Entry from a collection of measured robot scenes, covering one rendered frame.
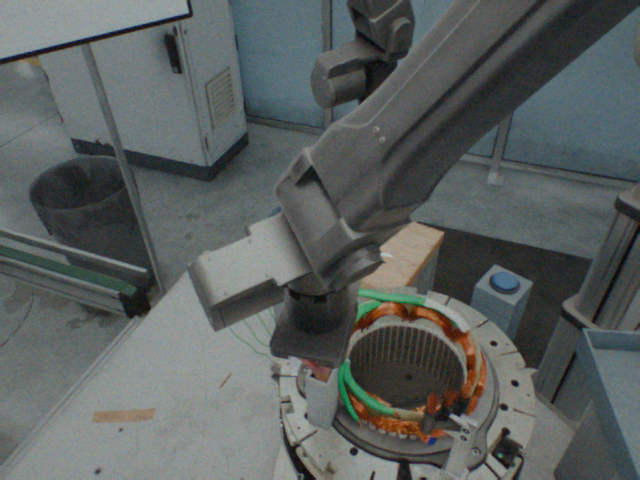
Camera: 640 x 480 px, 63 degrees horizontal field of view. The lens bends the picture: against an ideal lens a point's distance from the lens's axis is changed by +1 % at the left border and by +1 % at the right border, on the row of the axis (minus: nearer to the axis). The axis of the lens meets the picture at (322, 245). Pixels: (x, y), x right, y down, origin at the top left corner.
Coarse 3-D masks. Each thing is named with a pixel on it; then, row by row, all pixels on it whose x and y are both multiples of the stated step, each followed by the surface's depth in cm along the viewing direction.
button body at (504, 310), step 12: (516, 276) 88; (480, 288) 87; (492, 288) 86; (528, 288) 86; (480, 300) 88; (492, 300) 86; (504, 300) 84; (516, 300) 84; (480, 312) 89; (492, 312) 87; (504, 312) 86; (516, 312) 87; (504, 324) 87; (516, 324) 92
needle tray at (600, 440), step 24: (600, 336) 76; (624, 336) 75; (600, 360) 76; (624, 360) 76; (600, 384) 69; (624, 384) 73; (600, 408) 69; (624, 408) 70; (576, 432) 80; (600, 432) 72; (624, 432) 63; (576, 456) 79; (600, 456) 72; (624, 456) 62
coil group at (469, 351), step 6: (456, 330) 66; (450, 336) 68; (462, 336) 65; (462, 342) 65; (468, 342) 64; (462, 348) 66; (468, 348) 64; (468, 354) 64; (474, 354) 63; (468, 360) 64; (474, 360) 63; (468, 366) 64; (474, 366) 63
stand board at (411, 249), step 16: (416, 224) 95; (400, 240) 91; (416, 240) 91; (432, 240) 91; (384, 256) 88; (400, 256) 88; (416, 256) 88; (384, 272) 85; (400, 272) 85; (416, 272) 86; (368, 288) 84
